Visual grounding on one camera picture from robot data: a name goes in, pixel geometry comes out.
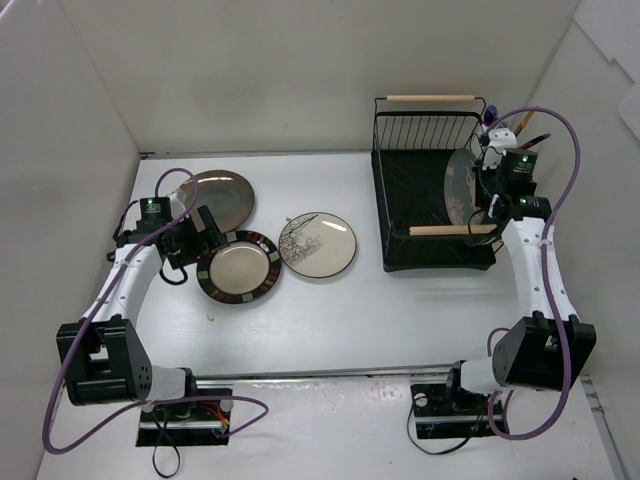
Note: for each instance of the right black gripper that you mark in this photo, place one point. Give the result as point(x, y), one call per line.
point(483, 187)

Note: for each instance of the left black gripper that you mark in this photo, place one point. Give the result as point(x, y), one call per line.
point(201, 230)

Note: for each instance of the grey reindeer plate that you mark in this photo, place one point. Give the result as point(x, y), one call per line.
point(459, 188)

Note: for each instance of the black striped plate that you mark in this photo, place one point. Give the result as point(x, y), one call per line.
point(244, 270)

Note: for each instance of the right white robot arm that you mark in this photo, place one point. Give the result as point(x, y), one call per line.
point(548, 346)

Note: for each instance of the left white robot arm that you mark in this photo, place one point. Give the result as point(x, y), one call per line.
point(102, 354)

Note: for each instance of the brown speckled plate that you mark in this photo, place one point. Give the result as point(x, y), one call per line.
point(228, 195)

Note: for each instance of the purple utensil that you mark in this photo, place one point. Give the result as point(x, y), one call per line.
point(535, 141)

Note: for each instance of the blue patterned utensil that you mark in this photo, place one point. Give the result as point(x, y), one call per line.
point(491, 118)

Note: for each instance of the cream tree pattern plate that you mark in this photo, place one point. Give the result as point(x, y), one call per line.
point(317, 245)

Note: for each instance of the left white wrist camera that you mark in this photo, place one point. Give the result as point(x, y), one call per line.
point(176, 203)

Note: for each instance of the black wire dish rack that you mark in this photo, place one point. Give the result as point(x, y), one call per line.
point(413, 138)

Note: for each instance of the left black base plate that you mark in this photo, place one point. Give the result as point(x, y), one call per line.
point(185, 425)

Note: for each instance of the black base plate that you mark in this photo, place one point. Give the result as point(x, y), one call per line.
point(185, 425)
point(440, 413)

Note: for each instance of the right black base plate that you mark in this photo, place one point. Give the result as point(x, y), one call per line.
point(440, 413)

